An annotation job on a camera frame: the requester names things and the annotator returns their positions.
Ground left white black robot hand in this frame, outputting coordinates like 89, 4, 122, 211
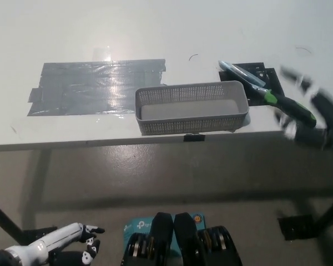
46, 222, 105, 266

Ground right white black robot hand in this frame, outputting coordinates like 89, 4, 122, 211
274, 65, 333, 152

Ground garden trowel green black handle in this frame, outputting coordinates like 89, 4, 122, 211
218, 60, 317, 129

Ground black robot body blocks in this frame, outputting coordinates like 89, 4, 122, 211
120, 212, 244, 266

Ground teal tp-link box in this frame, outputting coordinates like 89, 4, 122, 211
123, 212, 206, 253

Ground small black tape strip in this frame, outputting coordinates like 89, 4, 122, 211
184, 133, 206, 142

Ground grey perforated plastic basket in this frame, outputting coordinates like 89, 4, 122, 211
135, 80, 250, 136

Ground grey duct tape patch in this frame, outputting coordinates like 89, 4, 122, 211
26, 58, 167, 117

